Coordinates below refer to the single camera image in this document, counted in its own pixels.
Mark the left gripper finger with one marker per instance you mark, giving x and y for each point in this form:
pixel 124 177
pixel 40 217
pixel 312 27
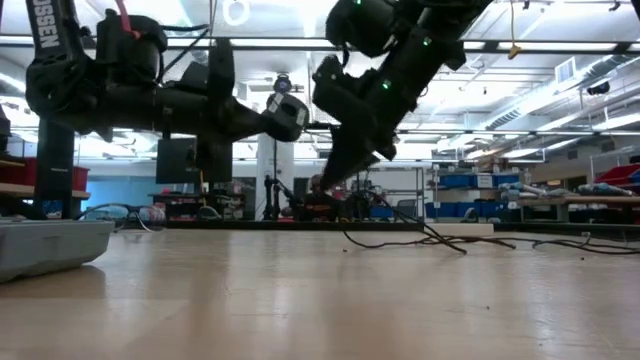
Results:
pixel 222 70
pixel 215 160

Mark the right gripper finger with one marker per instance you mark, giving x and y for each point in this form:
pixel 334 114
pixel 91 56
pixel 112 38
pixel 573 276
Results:
pixel 337 155
pixel 357 162

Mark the small black robot arm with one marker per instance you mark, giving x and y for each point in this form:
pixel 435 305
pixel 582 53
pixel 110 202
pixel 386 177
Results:
pixel 362 206
pixel 270 200

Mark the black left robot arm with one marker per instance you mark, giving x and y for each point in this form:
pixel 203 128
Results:
pixel 47 30

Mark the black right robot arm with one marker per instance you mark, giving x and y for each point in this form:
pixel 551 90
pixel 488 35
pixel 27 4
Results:
pixel 430 30

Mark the person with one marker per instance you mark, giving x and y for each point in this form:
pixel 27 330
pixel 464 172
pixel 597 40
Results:
pixel 320 205

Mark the white building column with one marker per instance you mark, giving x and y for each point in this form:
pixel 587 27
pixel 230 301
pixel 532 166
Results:
pixel 285 165

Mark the grey chair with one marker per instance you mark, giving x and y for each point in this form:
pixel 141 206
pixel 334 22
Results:
pixel 407 206

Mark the blue bin row with label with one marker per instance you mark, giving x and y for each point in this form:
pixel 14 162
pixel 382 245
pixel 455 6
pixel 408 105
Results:
pixel 457 181

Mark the red storage bin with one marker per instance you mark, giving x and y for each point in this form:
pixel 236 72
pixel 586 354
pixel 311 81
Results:
pixel 80 177

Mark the white tape roll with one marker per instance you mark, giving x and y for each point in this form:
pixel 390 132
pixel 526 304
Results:
pixel 470 229

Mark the yellow hanging tag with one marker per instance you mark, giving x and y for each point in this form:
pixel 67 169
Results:
pixel 514 51

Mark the grey wrapped bundle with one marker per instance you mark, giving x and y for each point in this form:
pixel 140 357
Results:
pixel 600 189
pixel 530 190

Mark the white ceiling vent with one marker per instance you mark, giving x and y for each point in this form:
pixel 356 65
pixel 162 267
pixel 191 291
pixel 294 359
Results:
pixel 565 71

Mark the wooden shelf board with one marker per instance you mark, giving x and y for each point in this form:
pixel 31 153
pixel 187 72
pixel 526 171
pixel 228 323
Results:
pixel 12 189

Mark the grey plastic bin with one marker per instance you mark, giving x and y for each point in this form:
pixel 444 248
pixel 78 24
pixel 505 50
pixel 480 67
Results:
pixel 45 247

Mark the wooden workbench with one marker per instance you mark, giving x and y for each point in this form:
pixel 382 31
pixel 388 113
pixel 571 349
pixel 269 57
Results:
pixel 575 200

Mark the black ceiling device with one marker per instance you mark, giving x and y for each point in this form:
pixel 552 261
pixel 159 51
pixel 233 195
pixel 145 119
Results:
pixel 598 88

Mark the red slanted bin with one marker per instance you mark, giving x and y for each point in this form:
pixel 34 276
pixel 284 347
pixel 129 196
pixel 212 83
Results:
pixel 617 175

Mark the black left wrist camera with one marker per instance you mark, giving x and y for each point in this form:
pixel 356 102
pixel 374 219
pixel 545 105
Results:
pixel 192 75

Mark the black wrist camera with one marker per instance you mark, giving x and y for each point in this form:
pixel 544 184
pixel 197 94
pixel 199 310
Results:
pixel 335 90
pixel 192 75

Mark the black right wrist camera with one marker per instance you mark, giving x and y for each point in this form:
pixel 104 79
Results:
pixel 335 90

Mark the black metal frame stand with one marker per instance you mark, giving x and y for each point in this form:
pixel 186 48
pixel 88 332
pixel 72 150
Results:
pixel 275 160

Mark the black round camera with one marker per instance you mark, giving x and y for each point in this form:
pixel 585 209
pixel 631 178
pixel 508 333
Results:
pixel 282 84

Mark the black vertical frame post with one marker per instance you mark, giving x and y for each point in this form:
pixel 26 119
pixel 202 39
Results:
pixel 55 170

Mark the silver ceiling duct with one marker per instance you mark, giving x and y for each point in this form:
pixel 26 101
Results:
pixel 540 100

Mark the black horizontal frame bar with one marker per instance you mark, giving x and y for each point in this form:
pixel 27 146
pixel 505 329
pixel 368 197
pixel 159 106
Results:
pixel 622 47

